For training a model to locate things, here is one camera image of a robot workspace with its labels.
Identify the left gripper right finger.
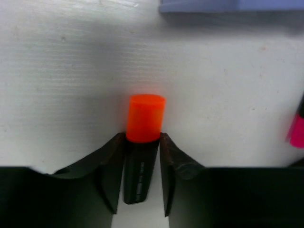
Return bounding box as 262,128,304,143
160,133,304,228

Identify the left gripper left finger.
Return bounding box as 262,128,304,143
0,133,125,228

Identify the orange cap highlighter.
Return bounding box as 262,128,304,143
123,94,166,205

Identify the blue wide drawer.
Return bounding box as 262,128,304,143
159,0,304,13

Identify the pink cap highlighter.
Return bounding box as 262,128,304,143
287,96,304,149

